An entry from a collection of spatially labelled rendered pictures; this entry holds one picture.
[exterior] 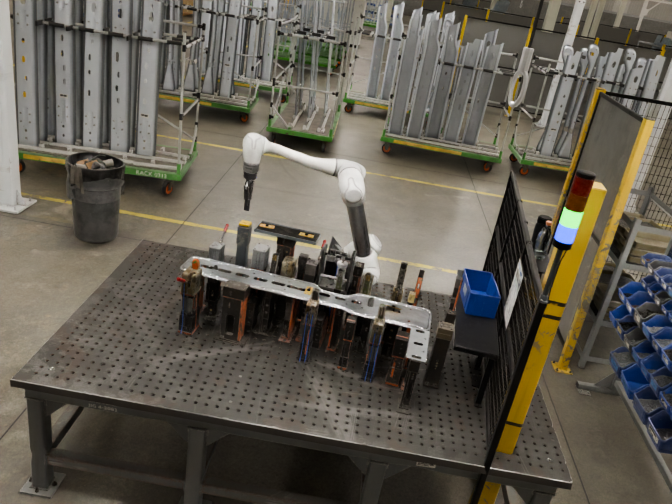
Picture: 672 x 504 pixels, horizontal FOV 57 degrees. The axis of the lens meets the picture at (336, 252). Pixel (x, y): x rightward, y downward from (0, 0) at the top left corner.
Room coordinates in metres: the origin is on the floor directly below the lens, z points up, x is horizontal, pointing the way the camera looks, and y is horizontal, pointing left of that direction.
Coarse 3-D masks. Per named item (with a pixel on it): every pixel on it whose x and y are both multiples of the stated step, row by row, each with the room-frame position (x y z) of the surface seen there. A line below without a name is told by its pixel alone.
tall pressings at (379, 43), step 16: (384, 16) 12.56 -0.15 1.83; (400, 16) 12.60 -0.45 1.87; (416, 16) 12.36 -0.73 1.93; (432, 16) 12.34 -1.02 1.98; (448, 16) 12.78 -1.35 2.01; (384, 32) 12.59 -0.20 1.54; (400, 32) 12.59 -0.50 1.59; (368, 80) 12.47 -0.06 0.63; (384, 80) 12.48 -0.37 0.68; (416, 80) 12.21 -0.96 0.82; (368, 96) 12.52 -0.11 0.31; (384, 96) 12.51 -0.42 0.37; (432, 96) 12.23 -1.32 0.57
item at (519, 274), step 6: (516, 270) 2.80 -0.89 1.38; (522, 270) 2.66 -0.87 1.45; (516, 276) 2.76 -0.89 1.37; (522, 276) 2.62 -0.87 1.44; (516, 282) 2.71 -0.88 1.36; (510, 288) 2.81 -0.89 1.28; (516, 288) 2.67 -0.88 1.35; (510, 294) 2.77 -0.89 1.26; (516, 294) 2.63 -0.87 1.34; (510, 300) 2.72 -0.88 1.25; (504, 306) 2.82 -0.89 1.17; (510, 306) 2.68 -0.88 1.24; (504, 312) 2.77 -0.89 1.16; (510, 312) 2.63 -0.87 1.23; (504, 318) 2.73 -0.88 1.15
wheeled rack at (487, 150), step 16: (400, 48) 9.61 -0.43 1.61; (448, 64) 9.86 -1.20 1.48; (512, 112) 9.49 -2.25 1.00; (384, 128) 9.61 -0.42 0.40; (384, 144) 9.68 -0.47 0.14; (400, 144) 9.57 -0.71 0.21; (416, 144) 9.55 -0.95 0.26; (432, 144) 9.62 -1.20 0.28; (448, 144) 9.66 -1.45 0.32; (464, 144) 9.85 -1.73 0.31; (480, 144) 10.04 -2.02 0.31; (496, 144) 10.14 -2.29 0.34; (496, 160) 9.47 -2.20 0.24
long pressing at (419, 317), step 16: (192, 256) 3.10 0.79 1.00; (208, 272) 2.94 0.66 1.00; (224, 272) 2.98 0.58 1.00; (240, 272) 3.01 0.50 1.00; (256, 272) 3.04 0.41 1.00; (256, 288) 2.87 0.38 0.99; (272, 288) 2.89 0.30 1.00; (288, 288) 2.92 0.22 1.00; (304, 288) 2.95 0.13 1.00; (320, 288) 2.98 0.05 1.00; (320, 304) 2.83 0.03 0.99; (336, 304) 2.84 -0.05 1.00; (352, 304) 2.87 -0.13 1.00; (400, 304) 2.96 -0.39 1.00; (400, 320) 2.79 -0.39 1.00; (416, 320) 2.82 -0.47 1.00
